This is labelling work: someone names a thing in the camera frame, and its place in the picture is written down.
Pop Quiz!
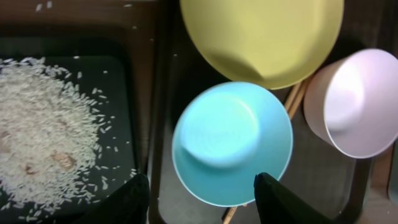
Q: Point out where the wooden chopstick left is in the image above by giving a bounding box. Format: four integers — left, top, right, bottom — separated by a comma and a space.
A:
222, 83, 302, 224

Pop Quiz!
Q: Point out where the brown serving tray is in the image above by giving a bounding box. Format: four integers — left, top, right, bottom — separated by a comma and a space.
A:
147, 1, 397, 223

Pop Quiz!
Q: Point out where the yellow plate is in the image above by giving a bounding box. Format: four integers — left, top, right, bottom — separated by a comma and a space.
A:
180, 0, 345, 90

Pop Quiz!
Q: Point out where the wooden chopstick right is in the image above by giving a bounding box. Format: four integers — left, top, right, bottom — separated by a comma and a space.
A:
289, 76, 313, 119

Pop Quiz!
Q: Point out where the pink white bowl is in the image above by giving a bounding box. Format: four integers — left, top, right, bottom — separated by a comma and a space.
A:
303, 49, 397, 159

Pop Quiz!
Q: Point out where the wooden chopstick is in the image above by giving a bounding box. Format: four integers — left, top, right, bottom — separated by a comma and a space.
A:
289, 76, 313, 119
222, 83, 302, 224

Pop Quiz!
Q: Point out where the blue bowl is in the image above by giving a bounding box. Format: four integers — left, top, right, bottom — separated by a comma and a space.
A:
172, 82, 294, 207

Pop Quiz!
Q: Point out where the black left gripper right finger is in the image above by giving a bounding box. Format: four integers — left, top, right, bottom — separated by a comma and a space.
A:
254, 172, 333, 224

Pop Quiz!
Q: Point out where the pile of rice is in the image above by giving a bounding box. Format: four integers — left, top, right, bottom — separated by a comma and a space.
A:
1, 57, 105, 223

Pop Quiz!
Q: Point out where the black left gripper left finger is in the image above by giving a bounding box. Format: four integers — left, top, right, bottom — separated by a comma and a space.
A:
74, 174, 150, 224

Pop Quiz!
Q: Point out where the black waste tray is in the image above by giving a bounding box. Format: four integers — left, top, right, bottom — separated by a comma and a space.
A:
1, 37, 141, 223

